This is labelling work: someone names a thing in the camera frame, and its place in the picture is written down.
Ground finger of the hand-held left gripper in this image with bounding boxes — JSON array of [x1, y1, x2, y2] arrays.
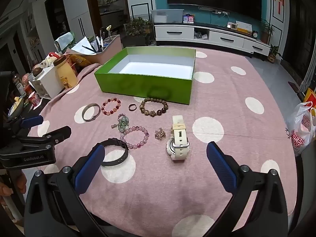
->
[[15, 125, 72, 151], [6, 115, 44, 135]]

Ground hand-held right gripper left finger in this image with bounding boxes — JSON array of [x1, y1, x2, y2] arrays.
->
[[23, 143, 106, 237]]

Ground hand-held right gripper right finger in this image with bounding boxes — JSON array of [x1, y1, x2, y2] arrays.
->
[[206, 141, 289, 237]]

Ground black fitness band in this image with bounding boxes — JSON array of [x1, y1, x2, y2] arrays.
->
[[95, 138, 129, 167]]

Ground silver bangle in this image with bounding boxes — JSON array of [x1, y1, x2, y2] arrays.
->
[[81, 103, 101, 122]]

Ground red and pink bead bracelet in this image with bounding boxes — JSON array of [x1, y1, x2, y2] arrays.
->
[[101, 98, 122, 116]]

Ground gold trinket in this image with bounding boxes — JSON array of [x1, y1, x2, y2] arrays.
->
[[166, 115, 190, 163]]

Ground purple bead bracelet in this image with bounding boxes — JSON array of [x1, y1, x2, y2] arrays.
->
[[120, 126, 150, 150]]

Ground small crystal brooch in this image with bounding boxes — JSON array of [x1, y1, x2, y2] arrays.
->
[[154, 128, 166, 141]]

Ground brown wooden bead bracelet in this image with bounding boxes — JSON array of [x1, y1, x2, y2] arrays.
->
[[139, 98, 169, 118]]

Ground green cardboard box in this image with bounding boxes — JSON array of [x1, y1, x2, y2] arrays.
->
[[94, 46, 197, 105]]

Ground person's left hand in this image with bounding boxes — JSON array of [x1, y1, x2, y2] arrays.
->
[[0, 171, 27, 206]]

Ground red paper cup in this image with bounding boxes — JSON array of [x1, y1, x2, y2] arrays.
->
[[28, 92, 41, 108]]

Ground white cardboard box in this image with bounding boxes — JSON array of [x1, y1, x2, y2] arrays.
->
[[28, 65, 66, 100]]

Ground yellow bear print bottle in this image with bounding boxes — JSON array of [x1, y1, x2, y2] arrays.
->
[[54, 55, 78, 89]]

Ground pink polka dot tablecloth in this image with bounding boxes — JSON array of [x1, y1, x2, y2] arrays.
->
[[37, 47, 297, 237]]

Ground yellow snack packet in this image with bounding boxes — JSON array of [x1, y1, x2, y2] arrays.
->
[[67, 54, 89, 73]]

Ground grey folded towel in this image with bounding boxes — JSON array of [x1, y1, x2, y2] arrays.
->
[[54, 32, 76, 53]]

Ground white plastic bag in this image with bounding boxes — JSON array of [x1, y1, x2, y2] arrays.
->
[[286, 101, 316, 156]]

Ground white paper sheets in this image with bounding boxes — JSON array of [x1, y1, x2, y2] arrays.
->
[[66, 37, 97, 55]]

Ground pink desk organizer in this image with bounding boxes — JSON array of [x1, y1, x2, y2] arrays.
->
[[87, 34, 123, 66]]

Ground small floor potted plant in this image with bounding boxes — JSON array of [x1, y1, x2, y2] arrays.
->
[[268, 44, 282, 63]]

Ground bushy potted plant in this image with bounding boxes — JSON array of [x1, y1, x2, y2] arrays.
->
[[125, 17, 152, 37]]

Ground white television cabinet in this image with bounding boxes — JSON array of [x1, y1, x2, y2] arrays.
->
[[153, 21, 271, 57]]

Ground white and yellow carton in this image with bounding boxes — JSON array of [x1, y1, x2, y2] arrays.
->
[[236, 20, 253, 35]]

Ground tall potted plant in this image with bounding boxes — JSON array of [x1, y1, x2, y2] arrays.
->
[[260, 19, 275, 43]]

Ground clear plastic storage box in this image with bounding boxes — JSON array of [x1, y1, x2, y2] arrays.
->
[[151, 8, 185, 24]]

